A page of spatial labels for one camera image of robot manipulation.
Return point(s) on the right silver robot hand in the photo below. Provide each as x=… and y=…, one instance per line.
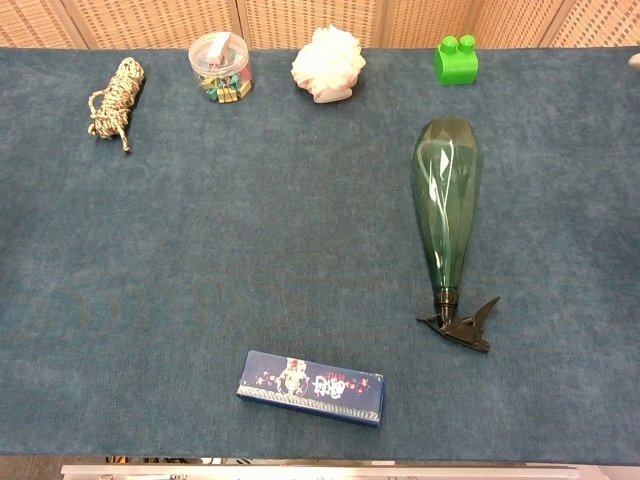
x=635, y=60

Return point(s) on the green spray bottle black trigger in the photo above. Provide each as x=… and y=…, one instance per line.
x=447, y=200

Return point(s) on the green toy building block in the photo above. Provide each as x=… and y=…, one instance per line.
x=455, y=62

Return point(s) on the white mesh bath loofah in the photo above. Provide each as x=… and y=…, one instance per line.
x=327, y=65

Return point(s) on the clear jar of binder clips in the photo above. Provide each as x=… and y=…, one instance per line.
x=220, y=70

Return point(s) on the blue felt table cloth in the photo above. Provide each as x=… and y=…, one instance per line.
x=250, y=250

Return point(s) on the blue printed cardboard box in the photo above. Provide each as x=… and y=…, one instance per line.
x=310, y=387

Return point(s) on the woven rattan folding screen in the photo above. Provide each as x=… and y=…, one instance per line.
x=150, y=20

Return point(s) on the aluminium frame rail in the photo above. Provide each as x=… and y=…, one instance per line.
x=320, y=472

